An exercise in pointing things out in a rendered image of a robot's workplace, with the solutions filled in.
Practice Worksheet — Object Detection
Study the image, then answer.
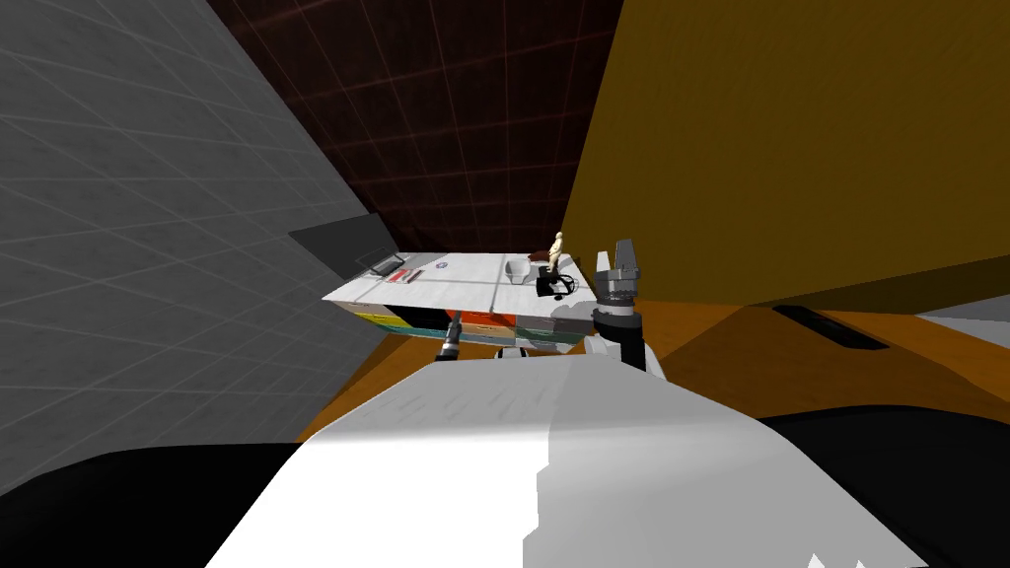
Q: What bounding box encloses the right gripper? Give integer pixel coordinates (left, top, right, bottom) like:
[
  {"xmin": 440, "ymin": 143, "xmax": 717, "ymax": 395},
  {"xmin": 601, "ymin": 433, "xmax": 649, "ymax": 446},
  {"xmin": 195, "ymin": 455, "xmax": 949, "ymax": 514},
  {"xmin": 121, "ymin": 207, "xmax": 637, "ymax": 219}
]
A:
[{"xmin": 593, "ymin": 240, "xmax": 643, "ymax": 309}]

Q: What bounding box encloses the dark grey laptop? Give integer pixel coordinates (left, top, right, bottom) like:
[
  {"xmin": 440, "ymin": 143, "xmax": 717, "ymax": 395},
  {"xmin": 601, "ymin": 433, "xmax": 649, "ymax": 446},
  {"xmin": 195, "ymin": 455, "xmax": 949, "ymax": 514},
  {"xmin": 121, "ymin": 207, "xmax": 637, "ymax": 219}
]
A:
[{"xmin": 287, "ymin": 212, "xmax": 408, "ymax": 280}]

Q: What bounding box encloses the white desk with coloured drawers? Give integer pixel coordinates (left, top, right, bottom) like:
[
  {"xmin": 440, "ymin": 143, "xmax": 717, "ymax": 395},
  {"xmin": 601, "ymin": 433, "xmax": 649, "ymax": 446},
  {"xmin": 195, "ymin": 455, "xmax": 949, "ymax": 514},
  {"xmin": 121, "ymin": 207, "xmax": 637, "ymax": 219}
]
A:
[{"xmin": 321, "ymin": 250, "xmax": 603, "ymax": 353}]

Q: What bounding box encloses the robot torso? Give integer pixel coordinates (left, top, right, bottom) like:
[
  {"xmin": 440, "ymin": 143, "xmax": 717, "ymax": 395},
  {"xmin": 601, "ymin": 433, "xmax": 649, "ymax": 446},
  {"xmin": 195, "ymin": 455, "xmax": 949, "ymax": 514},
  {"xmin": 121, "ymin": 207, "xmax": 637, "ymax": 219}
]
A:
[{"xmin": 203, "ymin": 343, "xmax": 929, "ymax": 568}]

